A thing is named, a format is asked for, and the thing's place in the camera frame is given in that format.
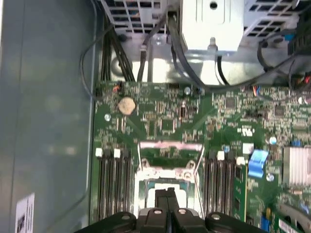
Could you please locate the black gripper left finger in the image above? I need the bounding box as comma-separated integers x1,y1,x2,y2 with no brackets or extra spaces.
72,187,169,233

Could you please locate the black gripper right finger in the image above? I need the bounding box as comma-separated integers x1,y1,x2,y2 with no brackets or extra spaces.
168,186,269,233

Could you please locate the thin wire locking lever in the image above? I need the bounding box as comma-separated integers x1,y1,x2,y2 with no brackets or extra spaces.
193,167,205,216

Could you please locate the metal socket cover frame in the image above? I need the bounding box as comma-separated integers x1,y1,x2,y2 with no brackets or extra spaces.
137,140,205,179

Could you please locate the CPU socket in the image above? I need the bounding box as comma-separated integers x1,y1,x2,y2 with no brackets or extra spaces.
134,157,200,219

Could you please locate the RAM slot with black latches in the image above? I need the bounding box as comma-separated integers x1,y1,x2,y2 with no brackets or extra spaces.
225,150,235,219
104,149,114,221
121,149,134,216
205,150,216,216

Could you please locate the green RAM stick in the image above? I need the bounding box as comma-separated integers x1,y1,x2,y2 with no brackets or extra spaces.
233,165,249,225

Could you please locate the green motherboard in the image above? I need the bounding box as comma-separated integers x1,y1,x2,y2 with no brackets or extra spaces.
89,81,311,233

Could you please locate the round coin battery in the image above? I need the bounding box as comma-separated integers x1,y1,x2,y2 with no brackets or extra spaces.
118,97,136,115

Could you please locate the silver finned heatsink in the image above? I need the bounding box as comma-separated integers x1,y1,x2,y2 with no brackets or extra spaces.
282,146,311,185

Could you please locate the black open PC case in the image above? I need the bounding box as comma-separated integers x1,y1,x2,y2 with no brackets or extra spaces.
0,0,290,233

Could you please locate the short black cable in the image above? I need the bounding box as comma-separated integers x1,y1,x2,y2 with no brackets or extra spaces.
215,55,230,86

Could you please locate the black flat data cable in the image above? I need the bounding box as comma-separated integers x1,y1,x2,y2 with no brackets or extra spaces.
136,13,169,83

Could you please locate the black cable bundle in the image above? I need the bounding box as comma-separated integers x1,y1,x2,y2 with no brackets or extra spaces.
99,23,136,83

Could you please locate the thin black fan wire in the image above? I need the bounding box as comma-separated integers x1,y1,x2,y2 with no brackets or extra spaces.
81,0,115,101

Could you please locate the looped black cable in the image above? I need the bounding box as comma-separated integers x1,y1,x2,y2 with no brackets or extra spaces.
257,29,311,73

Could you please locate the yellow red wire bundle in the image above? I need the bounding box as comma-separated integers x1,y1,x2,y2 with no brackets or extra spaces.
290,72,311,90

